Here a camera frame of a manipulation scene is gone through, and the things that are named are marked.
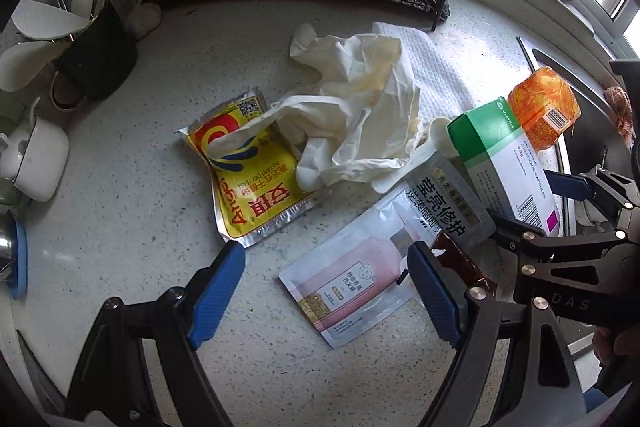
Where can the white plastic spoon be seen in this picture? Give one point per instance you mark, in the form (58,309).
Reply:
(82,2)

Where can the yellow foil packet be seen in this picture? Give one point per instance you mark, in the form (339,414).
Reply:
(250,202)

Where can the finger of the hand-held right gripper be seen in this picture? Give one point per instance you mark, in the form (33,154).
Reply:
(570,186)
(515,232)

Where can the orange plastic jar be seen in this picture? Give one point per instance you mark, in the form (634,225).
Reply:
(540,102)

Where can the person's right hand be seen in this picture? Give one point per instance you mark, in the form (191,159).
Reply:
(617,347)

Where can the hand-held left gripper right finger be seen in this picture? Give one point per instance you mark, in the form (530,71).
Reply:
(435,297)

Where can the stainless steel sink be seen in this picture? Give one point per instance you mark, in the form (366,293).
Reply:
(575,82)

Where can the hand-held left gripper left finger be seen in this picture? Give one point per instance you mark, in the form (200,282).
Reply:
(217,297)

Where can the green white medicine box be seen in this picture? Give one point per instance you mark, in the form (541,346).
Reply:
(500,157)

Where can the white paper towel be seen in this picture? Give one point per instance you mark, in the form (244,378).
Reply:
(440,67)

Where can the grey white sachet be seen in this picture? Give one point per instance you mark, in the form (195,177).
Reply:
(440,202)

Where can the crumpled white latex gloves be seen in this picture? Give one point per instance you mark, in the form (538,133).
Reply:
(360,107)

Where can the brown ceramic cup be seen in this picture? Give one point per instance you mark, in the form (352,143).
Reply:
(65,94)

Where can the orange rag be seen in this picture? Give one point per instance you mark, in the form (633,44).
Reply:
(619,107)

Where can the pink white sachet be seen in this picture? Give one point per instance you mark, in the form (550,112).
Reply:
(350,282)

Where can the blue coaster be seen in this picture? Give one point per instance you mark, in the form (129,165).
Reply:
(19,257)

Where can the black utensil holder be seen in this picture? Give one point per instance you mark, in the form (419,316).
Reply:
(100,57)

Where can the white ceramic jug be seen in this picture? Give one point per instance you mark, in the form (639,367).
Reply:
(35,157)

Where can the brown sauce packet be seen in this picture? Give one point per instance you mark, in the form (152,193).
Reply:
(460,267)

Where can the steel cup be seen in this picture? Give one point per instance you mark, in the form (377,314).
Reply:
(5,242)

